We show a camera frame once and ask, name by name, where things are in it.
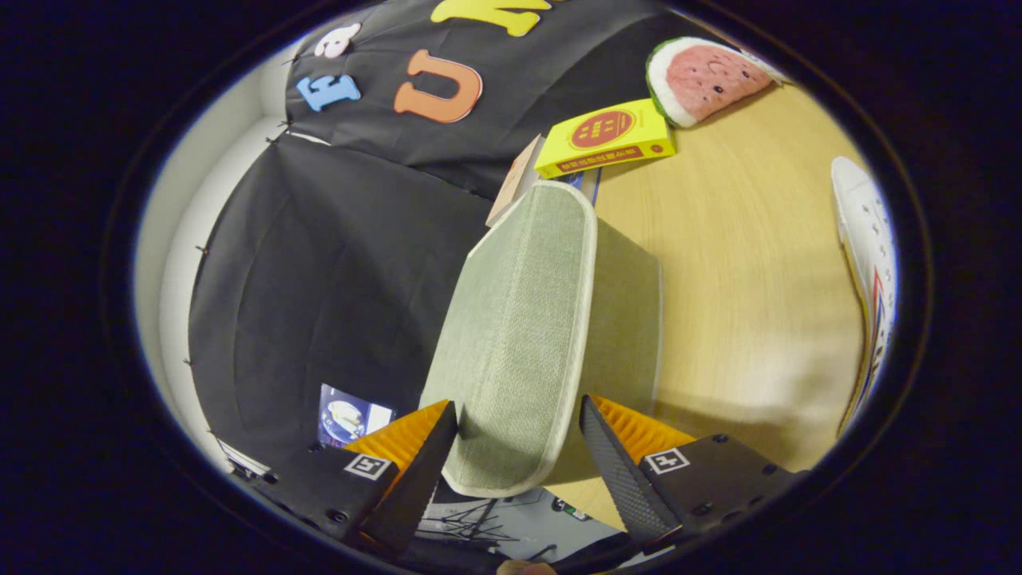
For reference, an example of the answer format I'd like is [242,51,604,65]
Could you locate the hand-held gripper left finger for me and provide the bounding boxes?
[252,399,460,558]

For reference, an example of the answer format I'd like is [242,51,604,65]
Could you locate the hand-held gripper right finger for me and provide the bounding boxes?
[579,394,803,552]

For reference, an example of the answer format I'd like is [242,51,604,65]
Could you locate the green fabric storage box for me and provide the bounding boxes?
[419,180,664,500]

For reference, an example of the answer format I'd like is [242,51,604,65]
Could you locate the white canvas shoe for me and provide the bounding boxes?
[830,156,899,436]

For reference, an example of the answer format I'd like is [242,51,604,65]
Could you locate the white black printed sheet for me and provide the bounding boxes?
[415,483,560,560]

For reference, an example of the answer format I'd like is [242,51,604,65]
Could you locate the blue printed poster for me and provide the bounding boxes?
[317,383,396,448]

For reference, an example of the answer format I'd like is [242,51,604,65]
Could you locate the black backdrop cloth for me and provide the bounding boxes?
[188,0,719,472]

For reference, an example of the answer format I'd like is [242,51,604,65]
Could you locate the beige book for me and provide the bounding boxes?
[485,134,548,228]

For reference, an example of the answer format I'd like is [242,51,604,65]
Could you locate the yellow book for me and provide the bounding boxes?
[533,98,677,180]

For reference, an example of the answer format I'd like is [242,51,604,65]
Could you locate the watermelon slice plush toy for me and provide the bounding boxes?
[645,36,774,129]

